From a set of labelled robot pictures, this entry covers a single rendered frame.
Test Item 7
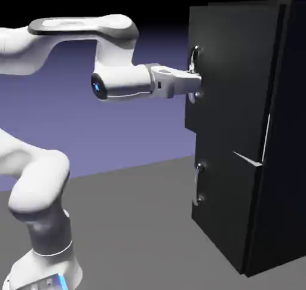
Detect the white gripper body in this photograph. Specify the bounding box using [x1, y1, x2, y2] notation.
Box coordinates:
[164, 66, 203, 99]

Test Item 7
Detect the long curved silver door handle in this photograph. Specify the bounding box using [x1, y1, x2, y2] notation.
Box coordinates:
[187, 45, 203, 104]

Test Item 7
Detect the black cabinet door with long handle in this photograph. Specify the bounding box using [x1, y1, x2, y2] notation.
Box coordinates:
[184, 3, 287, 167]

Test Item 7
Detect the black cabinet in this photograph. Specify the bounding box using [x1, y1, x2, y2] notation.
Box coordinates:
[184, 0, 306, 278]

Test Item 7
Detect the short curved silver door handle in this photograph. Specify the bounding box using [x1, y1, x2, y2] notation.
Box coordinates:
[192, 162, 206, 207]

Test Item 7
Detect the black cabinet door with short handle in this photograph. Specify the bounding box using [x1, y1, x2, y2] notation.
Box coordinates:
[191, 130, 264, 275]

